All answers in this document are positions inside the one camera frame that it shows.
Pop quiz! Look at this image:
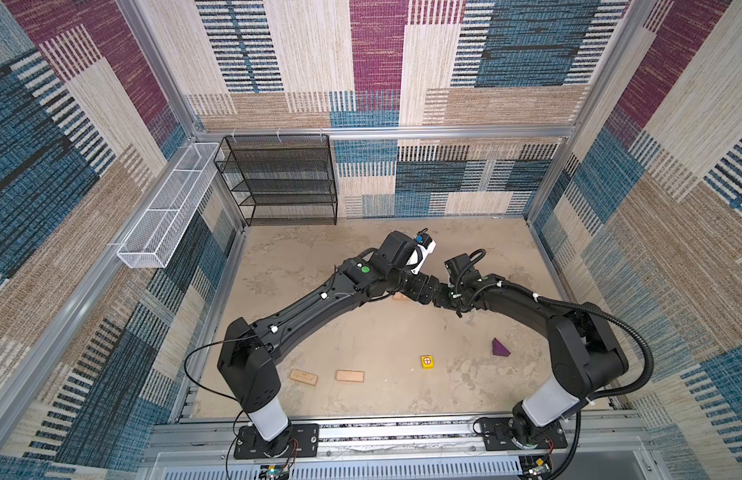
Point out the plain wood block front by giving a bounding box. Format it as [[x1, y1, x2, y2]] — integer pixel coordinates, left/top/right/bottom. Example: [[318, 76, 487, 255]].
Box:
[[335, 370, 365, 383]]

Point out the printed wood block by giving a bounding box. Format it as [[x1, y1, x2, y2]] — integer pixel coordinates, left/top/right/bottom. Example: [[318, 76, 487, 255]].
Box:
[[289, 369, 319, 386]]

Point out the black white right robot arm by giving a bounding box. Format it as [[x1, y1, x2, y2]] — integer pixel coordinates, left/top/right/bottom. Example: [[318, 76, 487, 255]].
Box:
[[444, 251, 629, 448]]

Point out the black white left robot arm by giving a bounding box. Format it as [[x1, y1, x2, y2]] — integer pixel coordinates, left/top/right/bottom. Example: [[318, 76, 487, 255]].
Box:
[[217, 230, 440, 456]]

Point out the purple triangular block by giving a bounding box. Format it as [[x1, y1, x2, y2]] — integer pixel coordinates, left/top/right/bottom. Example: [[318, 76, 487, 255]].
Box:
[[492, 338, 511, 358]]

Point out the yellow target cube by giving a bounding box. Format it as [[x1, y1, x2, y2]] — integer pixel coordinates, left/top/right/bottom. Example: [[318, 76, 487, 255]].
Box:
[[421, 355, 434, 370]]

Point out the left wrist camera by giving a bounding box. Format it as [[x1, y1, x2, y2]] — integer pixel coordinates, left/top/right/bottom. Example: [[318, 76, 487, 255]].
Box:
[[407, 228, 437, 274]]

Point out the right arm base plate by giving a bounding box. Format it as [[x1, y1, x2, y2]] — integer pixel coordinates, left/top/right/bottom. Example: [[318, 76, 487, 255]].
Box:
[[472, 416, 569, 451]]

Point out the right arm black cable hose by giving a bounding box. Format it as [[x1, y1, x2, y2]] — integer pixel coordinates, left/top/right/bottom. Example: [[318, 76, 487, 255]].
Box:
[[454, 248, 655, 478]]

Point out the black wire mesh shelf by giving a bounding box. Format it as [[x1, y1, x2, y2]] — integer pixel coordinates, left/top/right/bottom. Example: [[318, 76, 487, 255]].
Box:
[[215, 134, 338, 227]]

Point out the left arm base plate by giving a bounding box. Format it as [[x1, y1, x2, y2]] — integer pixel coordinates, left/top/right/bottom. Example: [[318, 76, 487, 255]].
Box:
[[233, 423, 320, 460]]

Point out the aluminium mounting rail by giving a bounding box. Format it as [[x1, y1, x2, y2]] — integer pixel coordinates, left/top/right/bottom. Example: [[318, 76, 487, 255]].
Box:
[[137, 410, 671, 479]]

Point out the white wire mesh basket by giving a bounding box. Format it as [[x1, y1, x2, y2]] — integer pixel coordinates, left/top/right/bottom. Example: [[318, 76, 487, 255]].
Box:
[[117, 143, 220, 269]]

